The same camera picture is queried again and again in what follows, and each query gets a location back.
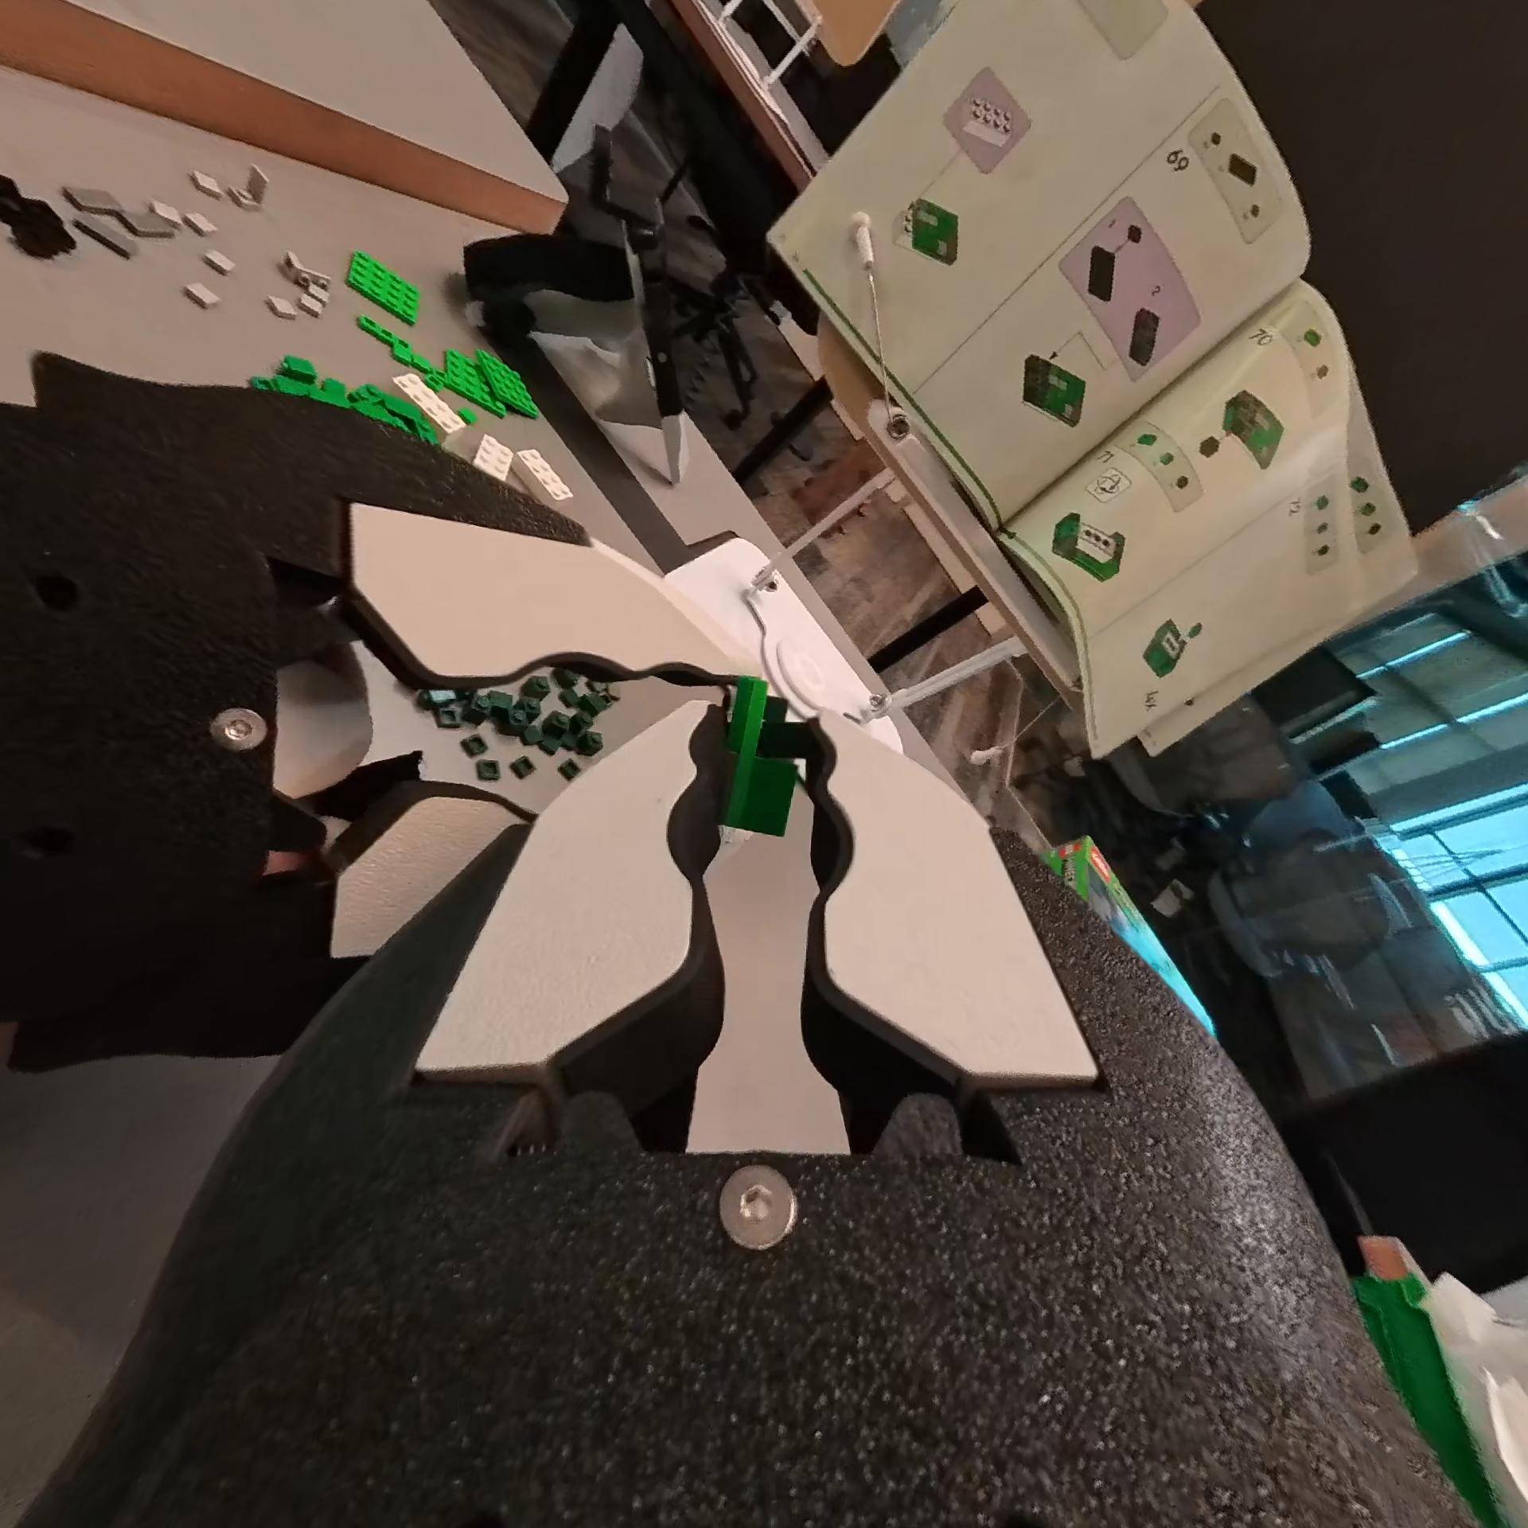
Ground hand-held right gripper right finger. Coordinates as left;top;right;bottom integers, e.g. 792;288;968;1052
803;713;1104;1154

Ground scattered grey white lego pieces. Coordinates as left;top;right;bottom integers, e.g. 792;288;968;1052
66;161;336;325

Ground dark square board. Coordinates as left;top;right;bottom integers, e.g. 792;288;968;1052
1199;0;1528;540

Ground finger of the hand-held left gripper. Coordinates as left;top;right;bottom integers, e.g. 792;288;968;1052
320;755;540;963
344;499;745;709

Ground black office chair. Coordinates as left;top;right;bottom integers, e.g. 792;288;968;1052
464;24;766;486

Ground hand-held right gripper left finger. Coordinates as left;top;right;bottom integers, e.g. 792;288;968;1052
411;697;731;1154

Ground pile of bright green lego plates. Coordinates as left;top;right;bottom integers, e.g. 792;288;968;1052
249;249;542;446

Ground green tan lego assembly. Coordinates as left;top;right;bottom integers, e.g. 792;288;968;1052
714;674;828;838

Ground lego instruction booklet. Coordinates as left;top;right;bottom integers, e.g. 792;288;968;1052
764;0;1423;760

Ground pile of dark green lego tiles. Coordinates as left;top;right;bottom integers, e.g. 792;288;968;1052
416;669;626;788

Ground green lego set box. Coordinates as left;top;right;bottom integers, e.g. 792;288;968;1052
1041;836;1220;1041

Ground pile of black lego pieces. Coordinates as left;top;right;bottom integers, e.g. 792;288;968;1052
0;172;80;258

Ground white book stand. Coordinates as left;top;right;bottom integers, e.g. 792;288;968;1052
663;209;1083;861

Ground white plastic bag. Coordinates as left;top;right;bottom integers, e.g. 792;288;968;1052
1427;1270;1528;1506

